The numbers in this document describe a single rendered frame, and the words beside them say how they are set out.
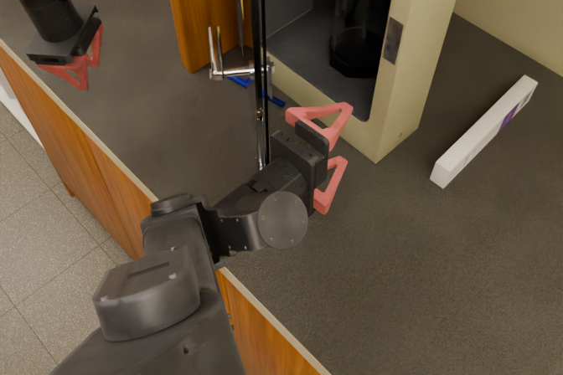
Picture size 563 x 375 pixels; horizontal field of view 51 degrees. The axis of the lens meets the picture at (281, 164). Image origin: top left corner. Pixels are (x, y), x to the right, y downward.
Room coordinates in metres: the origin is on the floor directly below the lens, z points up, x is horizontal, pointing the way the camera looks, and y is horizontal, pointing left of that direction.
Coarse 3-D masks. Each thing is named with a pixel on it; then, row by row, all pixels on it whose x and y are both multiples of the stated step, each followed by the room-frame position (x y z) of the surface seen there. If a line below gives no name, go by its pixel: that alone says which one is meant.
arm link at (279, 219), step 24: (264, 192) 0.32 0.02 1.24; (288, 192) 0.31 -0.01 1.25; (216, 216) 0.30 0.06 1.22; (240, 216) 0.28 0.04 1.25; (264, 216) 0.29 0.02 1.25; (288, 216) 0.29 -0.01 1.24; (216, 240) 0.29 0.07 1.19; (240, 240) 0.27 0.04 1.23; (264, 240) 0.27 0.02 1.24; (288, 240) 0.27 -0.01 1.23; (216, 264) 0.27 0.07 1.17
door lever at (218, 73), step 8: (208, 32) 0.59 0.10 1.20; (216, 32) 0.59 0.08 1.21; (216, 40) 0.57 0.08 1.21; (216, 48) 0.56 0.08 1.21; (216, 56) 0.54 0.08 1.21; (216, 64) 0.53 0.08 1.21; (216, 72) 0.51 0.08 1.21; (224, 72) 0.52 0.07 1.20; (232, 72) 0.52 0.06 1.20; (240, 72) 0.52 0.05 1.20; (248, 72) 0.52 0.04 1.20; (216, 80) 0.51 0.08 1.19
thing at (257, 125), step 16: (256, 0) 0.48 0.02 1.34; (240, 16) 0.74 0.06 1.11; (256, 16) 0.48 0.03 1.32; (256, 32) 0.48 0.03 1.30; (256, 48) 0.48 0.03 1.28; (256, 64) 0.48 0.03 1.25; (256, 80) 0.48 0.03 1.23; (256, 96) 0.48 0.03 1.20; (256, 112) 0.48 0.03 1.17; (256, 128) 0.49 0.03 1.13; (256, 144) 0.51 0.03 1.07; (256, 160) 0.53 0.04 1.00
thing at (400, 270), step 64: (0, 0) 0.98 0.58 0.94; (128, 0) 0.98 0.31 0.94; (128, 64) 0.80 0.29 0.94; (448, 64) 0.80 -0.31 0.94; (512, 64) 0.80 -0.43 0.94; (128, 128) 0.64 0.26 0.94; (192, 128) 0.64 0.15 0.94; (448, 128) 0.64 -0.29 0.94; (512, 128) 0.64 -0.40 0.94; (192, 192) 0.51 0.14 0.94; (384, 192) 0.51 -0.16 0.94; (448, 192) 0.51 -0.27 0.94; (512, 192) 0.51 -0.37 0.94; (256, 256) 0.40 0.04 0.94; (320, 256) 0.40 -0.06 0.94; (384, 256) 0.40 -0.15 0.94; (448, 256) 0.40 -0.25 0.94; (512, 256) 0.40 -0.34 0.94; (320, 320) 0.30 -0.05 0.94; (384, 320) 0.30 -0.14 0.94; (448, 320) 0.30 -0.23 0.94; (512, 320) 0.30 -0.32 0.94
